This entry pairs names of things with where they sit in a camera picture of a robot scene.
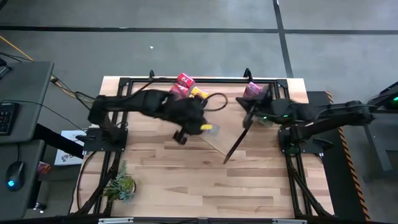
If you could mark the yellow Pops cereal box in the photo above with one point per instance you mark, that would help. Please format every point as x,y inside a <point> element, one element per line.
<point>199,92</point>

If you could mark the green plant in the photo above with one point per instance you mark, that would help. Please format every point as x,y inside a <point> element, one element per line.
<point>119,186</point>

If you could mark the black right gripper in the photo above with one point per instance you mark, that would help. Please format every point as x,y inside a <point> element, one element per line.
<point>273,110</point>

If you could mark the black keyboard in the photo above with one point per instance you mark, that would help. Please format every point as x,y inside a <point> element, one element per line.
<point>7,119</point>

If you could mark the black mouse with blue light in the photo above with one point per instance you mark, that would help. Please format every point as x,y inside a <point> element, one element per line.
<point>15,175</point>

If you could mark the small pink item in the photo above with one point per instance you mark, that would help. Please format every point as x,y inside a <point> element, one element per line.
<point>44,168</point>

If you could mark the white metal bracket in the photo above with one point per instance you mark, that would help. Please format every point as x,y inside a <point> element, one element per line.
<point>289,221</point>
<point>115,220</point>

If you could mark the black mat with hazard stripe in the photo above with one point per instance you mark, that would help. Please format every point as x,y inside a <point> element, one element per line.
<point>342,186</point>

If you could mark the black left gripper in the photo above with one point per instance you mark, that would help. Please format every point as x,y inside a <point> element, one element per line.
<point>191,116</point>

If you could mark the black aluminium rig frame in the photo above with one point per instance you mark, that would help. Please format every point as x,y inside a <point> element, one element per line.
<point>217,81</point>

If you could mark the black neighbouring robot station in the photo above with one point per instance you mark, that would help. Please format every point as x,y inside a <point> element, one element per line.
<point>382,140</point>

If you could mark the white printed box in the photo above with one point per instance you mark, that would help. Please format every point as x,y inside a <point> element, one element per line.
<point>70,152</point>

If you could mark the grey desk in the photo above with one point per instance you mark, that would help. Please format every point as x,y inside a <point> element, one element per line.
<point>28,93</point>
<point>18,199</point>

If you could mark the purple Raisin Bran box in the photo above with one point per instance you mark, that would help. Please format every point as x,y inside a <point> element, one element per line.
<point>251,90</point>

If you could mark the small silver item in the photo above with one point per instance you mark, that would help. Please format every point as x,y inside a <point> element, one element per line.
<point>40,207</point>

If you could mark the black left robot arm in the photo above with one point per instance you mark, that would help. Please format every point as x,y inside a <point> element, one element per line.
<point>130,101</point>

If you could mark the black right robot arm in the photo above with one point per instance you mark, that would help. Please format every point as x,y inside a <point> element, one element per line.
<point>335,118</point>

